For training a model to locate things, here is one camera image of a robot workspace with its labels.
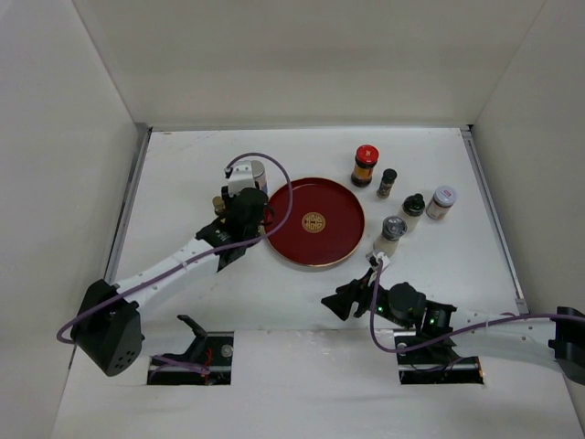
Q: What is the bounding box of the small yellow-label brown bottle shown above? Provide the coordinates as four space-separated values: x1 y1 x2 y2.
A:
212 196 226 216

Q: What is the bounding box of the grey-cap white shaker bottle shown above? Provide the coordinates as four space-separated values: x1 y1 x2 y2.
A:
373 216 408 257

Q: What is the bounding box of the aluminium table rail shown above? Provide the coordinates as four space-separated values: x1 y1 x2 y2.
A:
460 125 530 315
103 123 153 283

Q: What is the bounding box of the right aluminium table rail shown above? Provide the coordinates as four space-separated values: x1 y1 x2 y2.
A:
460 125 530 315

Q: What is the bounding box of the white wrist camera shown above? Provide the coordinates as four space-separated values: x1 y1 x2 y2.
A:
224 160 256 197
366 250 390 274

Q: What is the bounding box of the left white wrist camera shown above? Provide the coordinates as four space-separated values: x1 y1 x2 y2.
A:
224 160 256 197

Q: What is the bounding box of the left aluminium table rail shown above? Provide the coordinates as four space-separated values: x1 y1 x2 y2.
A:
103 123 153 283

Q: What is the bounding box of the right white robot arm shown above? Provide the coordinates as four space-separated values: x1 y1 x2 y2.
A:
321 270 584 384

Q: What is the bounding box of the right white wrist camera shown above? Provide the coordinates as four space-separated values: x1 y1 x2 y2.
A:
366 250 390 274

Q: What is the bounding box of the white-lid red-label jar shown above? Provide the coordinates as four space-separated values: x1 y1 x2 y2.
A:
426 186 457 220

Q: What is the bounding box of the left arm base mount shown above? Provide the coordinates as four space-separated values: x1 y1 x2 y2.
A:
146 315 235 387

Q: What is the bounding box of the small black-lid pepper bottle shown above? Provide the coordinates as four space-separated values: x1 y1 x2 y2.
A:
376 168 398 199

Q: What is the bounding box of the black-cap white shaker bottle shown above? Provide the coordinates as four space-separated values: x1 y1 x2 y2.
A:
399 193 426 232

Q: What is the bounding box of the silver-lid white spice jar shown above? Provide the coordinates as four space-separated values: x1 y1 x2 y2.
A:
251 160 268 194

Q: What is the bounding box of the red round tray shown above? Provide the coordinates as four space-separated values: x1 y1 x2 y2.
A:
265 177 366 267

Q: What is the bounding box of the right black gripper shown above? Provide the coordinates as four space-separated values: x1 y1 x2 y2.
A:
321 268 412 329

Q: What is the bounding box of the red-lid dark sauce jar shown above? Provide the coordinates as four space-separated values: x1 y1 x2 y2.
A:
351 145 379 187

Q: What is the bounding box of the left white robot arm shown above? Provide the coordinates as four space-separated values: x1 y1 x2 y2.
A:
70 187 268 377

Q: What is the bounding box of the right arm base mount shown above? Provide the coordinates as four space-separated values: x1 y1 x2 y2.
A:
397 340 484 385

